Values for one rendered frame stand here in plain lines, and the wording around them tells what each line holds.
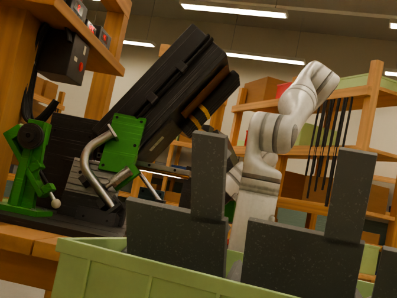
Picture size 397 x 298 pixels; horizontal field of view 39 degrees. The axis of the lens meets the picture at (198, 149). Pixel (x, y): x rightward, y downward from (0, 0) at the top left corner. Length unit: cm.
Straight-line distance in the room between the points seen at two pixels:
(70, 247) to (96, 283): 6
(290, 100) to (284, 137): 18
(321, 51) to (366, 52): 83
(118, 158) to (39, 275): 63
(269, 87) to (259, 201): 457
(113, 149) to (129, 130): 8
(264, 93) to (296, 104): 439
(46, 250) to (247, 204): 46
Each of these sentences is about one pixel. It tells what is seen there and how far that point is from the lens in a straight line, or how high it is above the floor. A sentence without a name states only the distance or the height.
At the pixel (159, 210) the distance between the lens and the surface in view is 78.
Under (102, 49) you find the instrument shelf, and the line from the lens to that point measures 220.
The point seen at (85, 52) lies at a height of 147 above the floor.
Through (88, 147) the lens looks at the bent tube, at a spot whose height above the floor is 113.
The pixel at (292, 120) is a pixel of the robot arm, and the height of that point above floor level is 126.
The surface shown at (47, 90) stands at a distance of 863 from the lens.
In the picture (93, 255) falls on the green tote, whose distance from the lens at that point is 72.
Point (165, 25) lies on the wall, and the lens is 1215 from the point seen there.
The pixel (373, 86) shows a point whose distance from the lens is 436.
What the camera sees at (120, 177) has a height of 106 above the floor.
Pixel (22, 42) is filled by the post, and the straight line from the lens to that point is 184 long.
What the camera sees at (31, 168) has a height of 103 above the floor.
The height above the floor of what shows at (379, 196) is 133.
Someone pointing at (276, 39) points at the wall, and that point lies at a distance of 1142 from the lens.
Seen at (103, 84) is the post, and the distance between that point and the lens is 278.
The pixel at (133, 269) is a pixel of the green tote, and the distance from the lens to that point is 70.
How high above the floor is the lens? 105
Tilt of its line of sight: 5 degrees up
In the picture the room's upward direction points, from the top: 12 degrees clockwise
